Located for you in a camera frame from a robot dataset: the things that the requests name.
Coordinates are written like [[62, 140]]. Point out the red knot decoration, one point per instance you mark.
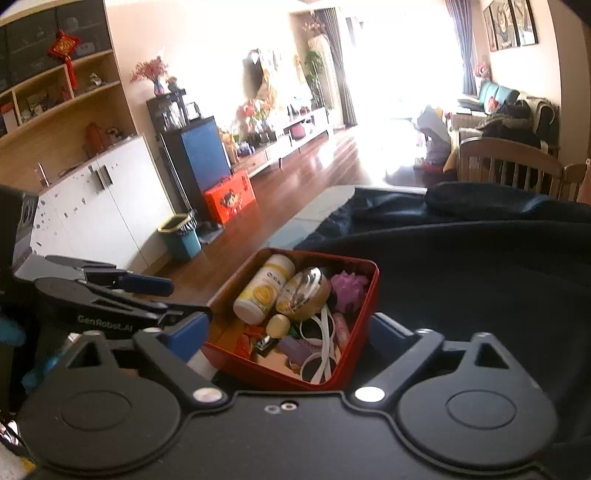
[[64, 48]]

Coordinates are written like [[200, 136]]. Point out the red candy wrapper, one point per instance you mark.
[[247, 341]]

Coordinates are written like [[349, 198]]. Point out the dark blue cloth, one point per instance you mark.
[[461, 277]]

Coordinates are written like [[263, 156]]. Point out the grey curtain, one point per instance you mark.
[[341, 69]]

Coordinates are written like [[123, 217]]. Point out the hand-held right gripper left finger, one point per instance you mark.
[[189, 334]]

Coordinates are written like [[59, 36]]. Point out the black cabinet blue panel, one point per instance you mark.
[[203, 152]]

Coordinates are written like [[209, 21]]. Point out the low wooden tv stand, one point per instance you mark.
[[277, 147]]

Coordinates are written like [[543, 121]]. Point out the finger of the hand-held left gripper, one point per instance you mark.
[[152, 310], [147, 285]]

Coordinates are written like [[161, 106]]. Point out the metal clip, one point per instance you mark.
[[265, 345]]

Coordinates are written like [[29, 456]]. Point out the pink lip balm tube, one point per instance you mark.
[[341, 327]]

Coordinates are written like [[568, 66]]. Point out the white sunglasses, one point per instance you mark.
[[314, 369]]

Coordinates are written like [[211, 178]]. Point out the pink flowers in vase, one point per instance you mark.
[[150, 71]]

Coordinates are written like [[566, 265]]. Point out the white standing air conditioner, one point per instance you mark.
[[328, 64]]

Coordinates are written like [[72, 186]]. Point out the wooden wall shelf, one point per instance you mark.
[[101, 101]]

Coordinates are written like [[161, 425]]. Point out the red tin box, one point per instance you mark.
[[355, 332]]

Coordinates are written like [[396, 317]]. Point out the blue curtain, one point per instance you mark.
[[464, 46]]

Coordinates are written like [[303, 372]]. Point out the green potted plant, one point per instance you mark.
[[315, 69]]

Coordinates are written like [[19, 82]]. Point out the floral cloth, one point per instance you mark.
[[268, 78]]

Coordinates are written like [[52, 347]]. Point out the red floor cushion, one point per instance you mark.
[[434, 168]]

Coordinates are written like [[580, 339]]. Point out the wooden chair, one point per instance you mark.
[[572, 180], [508, 161]]

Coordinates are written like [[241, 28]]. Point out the blue trash bin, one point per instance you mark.
[[182, 240]]

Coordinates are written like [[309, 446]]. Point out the white blue bag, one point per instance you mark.
[[434, 134]]

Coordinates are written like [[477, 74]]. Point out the white bottle yellow label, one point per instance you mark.
[[263, 290]]

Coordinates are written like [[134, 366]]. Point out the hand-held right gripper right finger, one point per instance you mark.
[[390, 334]]

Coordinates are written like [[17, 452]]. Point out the sofa with beige cover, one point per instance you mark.
[[461, 122]]

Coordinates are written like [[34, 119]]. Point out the orange gift box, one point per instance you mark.
[[231, 198]]

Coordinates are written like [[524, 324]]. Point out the white cabinet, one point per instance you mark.
[[120, 198]]

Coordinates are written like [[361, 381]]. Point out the pink towel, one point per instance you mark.
[[588, 184]]

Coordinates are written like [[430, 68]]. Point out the purple spiky toy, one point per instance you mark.
[[348, 288]]

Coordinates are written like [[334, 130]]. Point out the small purple block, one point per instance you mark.
[[298, 350]]

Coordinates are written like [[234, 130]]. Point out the dark clothes pile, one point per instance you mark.
[[508, 127]]

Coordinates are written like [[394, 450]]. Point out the beige wooden egg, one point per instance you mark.
[[278, 326]]

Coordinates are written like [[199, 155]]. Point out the framed wall picture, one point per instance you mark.
[[489, 30], [525, 21], [503, 23]]

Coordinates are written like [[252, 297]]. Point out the round silver compact mirror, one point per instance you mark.
[[304, 290]]

